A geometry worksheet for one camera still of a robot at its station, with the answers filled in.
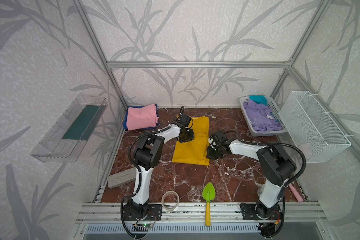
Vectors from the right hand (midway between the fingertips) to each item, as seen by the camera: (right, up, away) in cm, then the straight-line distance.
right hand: (206, 152), depth 94 cm
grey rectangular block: (-49, -12, -12) cm, 51 cm away
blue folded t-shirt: (-58, +22, +14) cm, 63 cm away
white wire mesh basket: (+44, +14, -31) cm, 56 cm away
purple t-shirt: (+42, +23, +15) cm, 50 cm away
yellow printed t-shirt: (-8, 0, 0) cm, 8 cm away
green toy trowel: (0, -18, -17) cm, 24 cm away
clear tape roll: (-24, -23, -18) cm, 38 cm away
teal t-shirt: (+42, +37, +19) cm, 59 cm away
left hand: (-7, +11, +6) cm, 15 cm away
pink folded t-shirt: (-43, +23, +18) cm, 52 cm away
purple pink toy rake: (+47, -20, -17) cm, 54 cm away
